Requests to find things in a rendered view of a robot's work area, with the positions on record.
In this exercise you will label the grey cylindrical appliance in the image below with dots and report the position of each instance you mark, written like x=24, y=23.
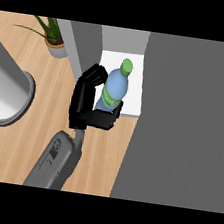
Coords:
x=6, y=89

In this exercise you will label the green plant in grey pot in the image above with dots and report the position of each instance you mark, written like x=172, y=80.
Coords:
x=53, y=40

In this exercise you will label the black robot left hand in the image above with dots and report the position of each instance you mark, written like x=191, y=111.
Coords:
x=81, y=103

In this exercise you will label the blue water bottle green cap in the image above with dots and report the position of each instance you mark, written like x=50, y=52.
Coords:
x=115, y=87

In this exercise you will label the grey cabinet with white shelf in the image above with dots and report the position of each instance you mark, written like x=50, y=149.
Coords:
x=92, y=47

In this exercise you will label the large flat dark grey door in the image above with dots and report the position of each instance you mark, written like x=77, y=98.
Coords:
x=186, y=121

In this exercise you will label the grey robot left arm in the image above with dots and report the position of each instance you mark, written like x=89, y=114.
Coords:
x=56, y=160

